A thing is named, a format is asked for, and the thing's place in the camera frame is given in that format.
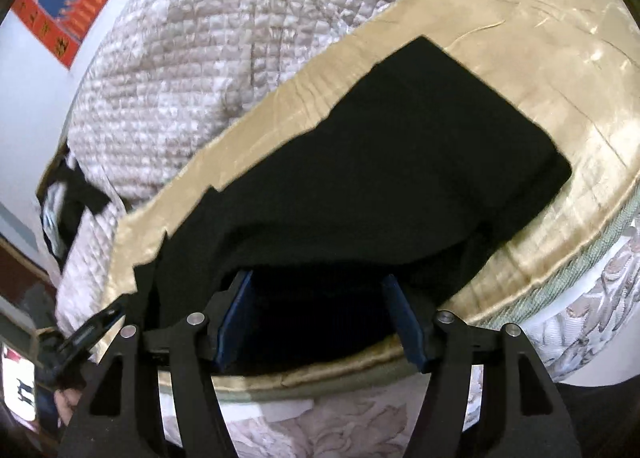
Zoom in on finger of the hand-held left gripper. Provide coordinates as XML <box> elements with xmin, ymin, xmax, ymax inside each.
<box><xmin>54</xmin><ymin>305</ymin><xmax>132</xmax><ymax>355</ymax></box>

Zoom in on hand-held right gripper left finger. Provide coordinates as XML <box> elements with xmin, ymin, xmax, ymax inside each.
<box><xmin>59</xmin><ymin>269</ymin><xmax>254</xmax><ymax>458</ymax></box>

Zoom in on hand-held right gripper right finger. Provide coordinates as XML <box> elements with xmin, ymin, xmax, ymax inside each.
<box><xmin>381</xmin><ymin>274</ymin><xmax>583</xmax><ymax>458</ymax></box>

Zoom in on black pants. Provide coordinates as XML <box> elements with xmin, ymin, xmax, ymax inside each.
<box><xmin>132</xmin><ymin>36</ymin><xmax>573</xmax><ymax>374</ymax></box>

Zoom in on person's left hand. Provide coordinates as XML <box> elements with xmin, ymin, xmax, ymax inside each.
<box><xmin>55</xmin><ymin>387</ymin><xmax>86</xmax><ymax>428</ymax></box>

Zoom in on white printed panel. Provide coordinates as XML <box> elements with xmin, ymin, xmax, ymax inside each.
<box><xmin>0</xmin><ymin>343</ymin><xmax>39</xmax><ymax>423</ymax></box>

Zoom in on dark wooden furniture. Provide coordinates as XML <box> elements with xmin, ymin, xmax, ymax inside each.
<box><xmin>0</xmin><ymin>233</ymin><xmax>57</xmax><ymax>331</ymax></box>

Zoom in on pile of dark clothes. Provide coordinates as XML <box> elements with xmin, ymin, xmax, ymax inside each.
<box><xmin>37</xmin><ymin>148</ymin><xmax>113</xmax><ymax>269</ymax></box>

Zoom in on floral quilted bedspread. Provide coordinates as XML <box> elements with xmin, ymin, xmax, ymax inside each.
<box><xmin>52</xmin><ymin>0</ymin><xmax>506</xmax><ymax>339</ymax></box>

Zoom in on gold satin blanket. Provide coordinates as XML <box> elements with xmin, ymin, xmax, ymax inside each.
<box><xmin>107</xmin><ymin>0</ymin><xmax>640</xmax><ymax>394</ymax></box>

